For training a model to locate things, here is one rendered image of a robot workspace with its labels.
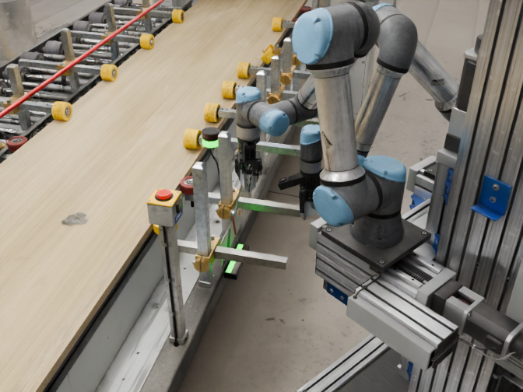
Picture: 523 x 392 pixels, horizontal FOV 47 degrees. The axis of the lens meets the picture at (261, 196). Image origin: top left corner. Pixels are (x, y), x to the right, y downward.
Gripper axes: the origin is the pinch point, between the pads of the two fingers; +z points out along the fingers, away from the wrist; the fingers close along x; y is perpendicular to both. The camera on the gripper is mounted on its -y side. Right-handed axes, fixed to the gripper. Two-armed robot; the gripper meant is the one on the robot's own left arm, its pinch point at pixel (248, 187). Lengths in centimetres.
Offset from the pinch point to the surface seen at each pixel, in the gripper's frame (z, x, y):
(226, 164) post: -3.9, -6.8, -9.3
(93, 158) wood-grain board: 9, -57, -42
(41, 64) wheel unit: 3, -93, -131
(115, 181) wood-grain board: 9, -47, -24
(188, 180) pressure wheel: 8.8, -20.2, -21.0
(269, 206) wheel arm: 13.7, 8.2, -8.6
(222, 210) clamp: 13.5, -8.8, -7.4
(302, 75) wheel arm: 3, 35, -105
